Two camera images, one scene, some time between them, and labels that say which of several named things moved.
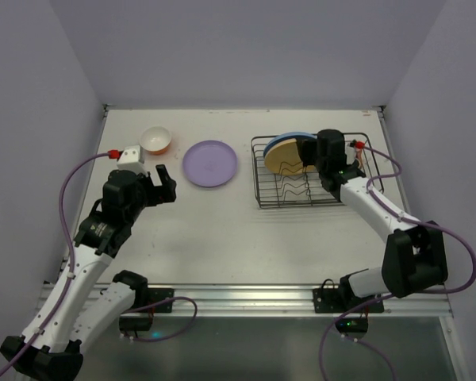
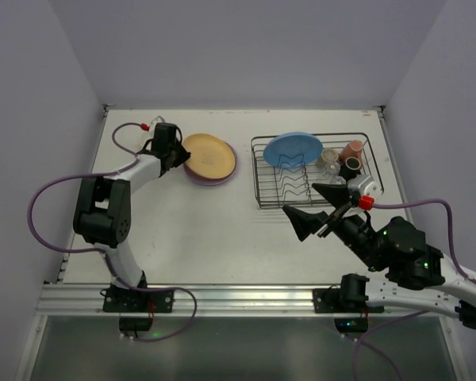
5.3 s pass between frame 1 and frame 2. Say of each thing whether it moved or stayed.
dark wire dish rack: stayed
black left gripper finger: moved
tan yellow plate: moved
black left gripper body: moved
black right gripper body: moved
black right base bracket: stayed
